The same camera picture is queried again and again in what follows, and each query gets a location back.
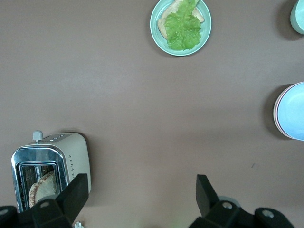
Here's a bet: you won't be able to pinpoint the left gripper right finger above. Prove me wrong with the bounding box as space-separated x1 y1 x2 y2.
189 174 294 228

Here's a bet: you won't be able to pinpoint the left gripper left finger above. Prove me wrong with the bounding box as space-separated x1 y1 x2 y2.
0 173 90 228

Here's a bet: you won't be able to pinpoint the blue shallow bowl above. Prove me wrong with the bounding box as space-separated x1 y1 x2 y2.
276 82 304 141

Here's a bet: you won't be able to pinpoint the brown bread slice in toaster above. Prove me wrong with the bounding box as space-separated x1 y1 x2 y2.
28 170 58 209

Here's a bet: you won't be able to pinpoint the beige chrome toaster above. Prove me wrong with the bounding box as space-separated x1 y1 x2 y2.
10 130 91 213

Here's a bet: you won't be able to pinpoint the beige shallow bowl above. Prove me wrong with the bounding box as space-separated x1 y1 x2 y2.
273 83 304 141

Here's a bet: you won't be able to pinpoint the green plate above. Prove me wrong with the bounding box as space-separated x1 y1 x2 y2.
150 0 212 57

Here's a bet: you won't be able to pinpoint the green lettuce leaf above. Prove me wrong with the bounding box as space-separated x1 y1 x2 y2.
163 0 203 51

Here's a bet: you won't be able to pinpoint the toasted bread slice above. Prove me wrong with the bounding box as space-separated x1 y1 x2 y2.
157 0 205 39

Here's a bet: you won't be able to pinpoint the small green deep bowl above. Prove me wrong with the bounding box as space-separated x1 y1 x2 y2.
289 0 304 35

